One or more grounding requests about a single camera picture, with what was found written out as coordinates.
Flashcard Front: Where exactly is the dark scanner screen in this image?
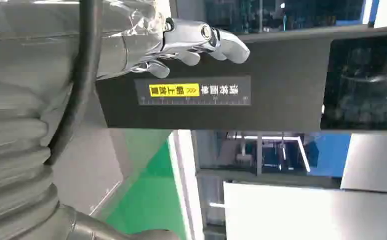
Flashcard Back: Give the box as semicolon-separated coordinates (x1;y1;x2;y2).
320;33;387;131

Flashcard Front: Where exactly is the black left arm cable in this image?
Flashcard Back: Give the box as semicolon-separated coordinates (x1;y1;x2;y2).
46;0;105;167

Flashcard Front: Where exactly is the white conveyor frame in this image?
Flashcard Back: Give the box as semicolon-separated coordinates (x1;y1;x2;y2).
166;129;205;240

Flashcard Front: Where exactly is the bright green conveyor belt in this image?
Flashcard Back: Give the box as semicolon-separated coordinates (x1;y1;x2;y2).
104;129;188;240

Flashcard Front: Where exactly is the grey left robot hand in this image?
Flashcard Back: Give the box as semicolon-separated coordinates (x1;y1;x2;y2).
0;0;251;240

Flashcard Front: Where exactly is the black scanner column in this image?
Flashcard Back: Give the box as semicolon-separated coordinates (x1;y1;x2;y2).
95;24;387;132

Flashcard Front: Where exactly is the yellow and black scanner label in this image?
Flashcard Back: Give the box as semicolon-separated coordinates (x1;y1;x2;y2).
134;75;252;107

